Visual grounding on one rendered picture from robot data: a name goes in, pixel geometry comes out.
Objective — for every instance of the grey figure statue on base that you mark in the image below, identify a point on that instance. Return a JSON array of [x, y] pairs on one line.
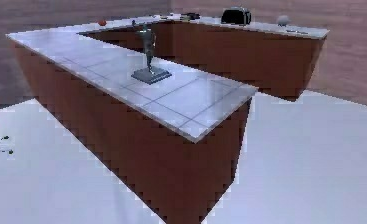
[[148, 46]]

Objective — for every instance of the red apple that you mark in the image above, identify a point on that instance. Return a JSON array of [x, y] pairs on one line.
[[102, 22]]

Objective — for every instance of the white round bowl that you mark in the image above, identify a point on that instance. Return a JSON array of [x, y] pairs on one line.
[[283, 20]]

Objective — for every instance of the grey table knife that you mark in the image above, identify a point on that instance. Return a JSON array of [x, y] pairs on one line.
[[297, 31]]

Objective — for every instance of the black toaster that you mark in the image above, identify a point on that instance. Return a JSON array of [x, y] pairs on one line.
[[236, 16]]

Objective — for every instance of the brown counter with tiled top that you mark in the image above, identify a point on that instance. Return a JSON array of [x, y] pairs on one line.
[[164, 166]]

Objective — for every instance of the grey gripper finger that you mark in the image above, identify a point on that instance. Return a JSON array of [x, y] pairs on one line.
[[4, 138], [9, 152]]

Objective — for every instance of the dark flat pan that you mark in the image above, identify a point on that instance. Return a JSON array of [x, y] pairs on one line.
[[191, 15]]

